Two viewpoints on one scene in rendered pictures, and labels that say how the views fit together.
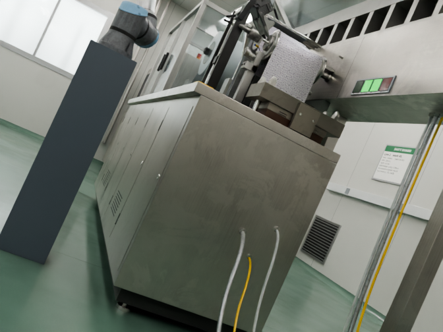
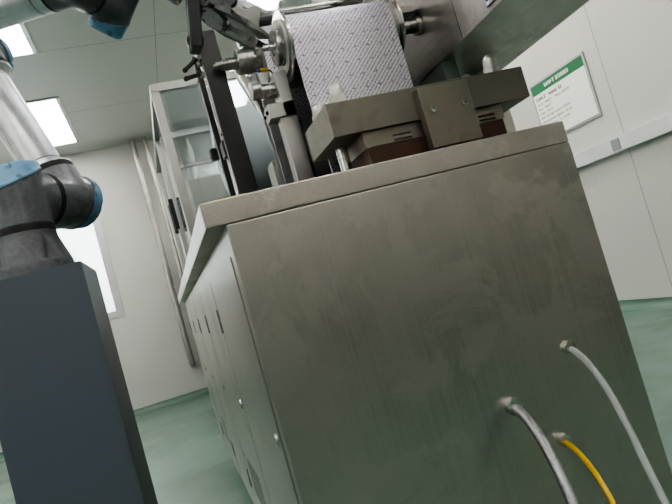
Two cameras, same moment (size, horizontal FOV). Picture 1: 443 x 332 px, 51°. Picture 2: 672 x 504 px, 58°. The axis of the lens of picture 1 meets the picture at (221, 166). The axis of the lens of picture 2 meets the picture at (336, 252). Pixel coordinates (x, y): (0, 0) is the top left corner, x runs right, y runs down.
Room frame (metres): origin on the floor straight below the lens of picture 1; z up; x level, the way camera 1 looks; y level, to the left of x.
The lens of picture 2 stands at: (0.80, 0.01, 0.73)
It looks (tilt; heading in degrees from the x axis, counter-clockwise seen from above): 3 degrees up; 1
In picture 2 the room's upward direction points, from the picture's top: 16 degrees counter-clockwise
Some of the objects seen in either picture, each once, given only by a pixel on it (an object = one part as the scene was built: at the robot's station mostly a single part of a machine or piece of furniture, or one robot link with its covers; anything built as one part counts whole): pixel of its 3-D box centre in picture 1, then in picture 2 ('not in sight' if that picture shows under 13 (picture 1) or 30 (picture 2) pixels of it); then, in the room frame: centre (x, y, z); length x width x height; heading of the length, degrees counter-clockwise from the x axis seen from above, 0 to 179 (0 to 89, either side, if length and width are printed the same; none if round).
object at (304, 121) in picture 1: (304, 120); (448, 114); (1.88, -0.23, 0.97); 0.10 x 0.03 x 0.11; 108
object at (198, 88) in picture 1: (194, 119); (274, 258); (2.99, 0.28, 0.88); 2.52 x 0.66 x 0.04; 18
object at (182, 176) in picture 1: (167, 184); (312, 378); (2.99, 0.26, 0.43); 2.52 x 0.64 x 0.86; 18
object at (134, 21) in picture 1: (130, 19); (17, 197); (1.97, 0.61, 1.07); 0.13 x 0.12 x 0.14; 165
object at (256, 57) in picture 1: (242, 81); (287, 143); (2.10, 0.07, 1.05); 0.06 x 0.05 x 0.31; 108
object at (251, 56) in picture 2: (254, 33); (248, 61); (2.31, 0.12, 1.34); 0.06 x 0.06 x 0.06; 18
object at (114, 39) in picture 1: (118, 43); (29, 254); (1.96, 0.61, 0.95); 0.15 x 0.15 x 0.10
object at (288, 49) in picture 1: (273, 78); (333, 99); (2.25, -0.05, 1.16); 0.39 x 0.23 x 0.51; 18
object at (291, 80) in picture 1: (285, 85); (361, 89); (2.06, -0.11, 1.11); 0.23 x 0.01 x 0.18; 108
